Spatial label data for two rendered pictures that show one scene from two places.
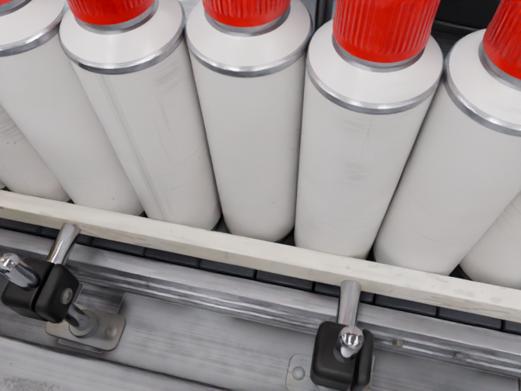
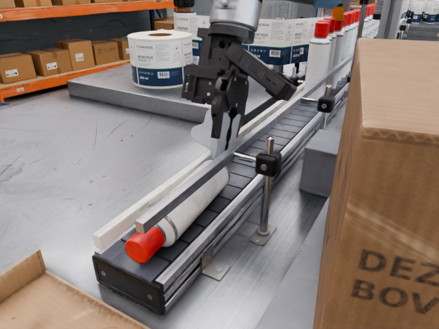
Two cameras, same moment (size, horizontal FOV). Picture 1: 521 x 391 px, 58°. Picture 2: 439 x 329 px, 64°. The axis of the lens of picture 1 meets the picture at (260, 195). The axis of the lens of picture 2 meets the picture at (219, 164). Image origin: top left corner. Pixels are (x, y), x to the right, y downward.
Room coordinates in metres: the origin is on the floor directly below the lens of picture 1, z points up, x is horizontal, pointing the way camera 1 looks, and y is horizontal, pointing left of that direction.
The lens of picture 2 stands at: (0.10, -1.12, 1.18)
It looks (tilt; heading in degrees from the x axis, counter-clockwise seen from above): 28 degrees down; 104
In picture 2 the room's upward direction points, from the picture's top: straight up
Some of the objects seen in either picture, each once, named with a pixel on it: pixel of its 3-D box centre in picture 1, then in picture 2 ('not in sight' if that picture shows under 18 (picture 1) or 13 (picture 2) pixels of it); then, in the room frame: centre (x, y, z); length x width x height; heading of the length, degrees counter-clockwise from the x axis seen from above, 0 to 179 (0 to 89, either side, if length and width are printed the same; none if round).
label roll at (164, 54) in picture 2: not in sight; (161, 58); (-0.37, -0.03, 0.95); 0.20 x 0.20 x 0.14
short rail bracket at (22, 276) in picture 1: (65, 274); not in sight; (0.12, 0.13, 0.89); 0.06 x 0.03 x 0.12; 164
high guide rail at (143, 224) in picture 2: not in sight; (304, 94); (0.09, -0.35, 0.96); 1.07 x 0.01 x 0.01; 74
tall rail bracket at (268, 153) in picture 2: not in sight; (252, 185); (0.04, -0.68, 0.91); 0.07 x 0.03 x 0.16; 164
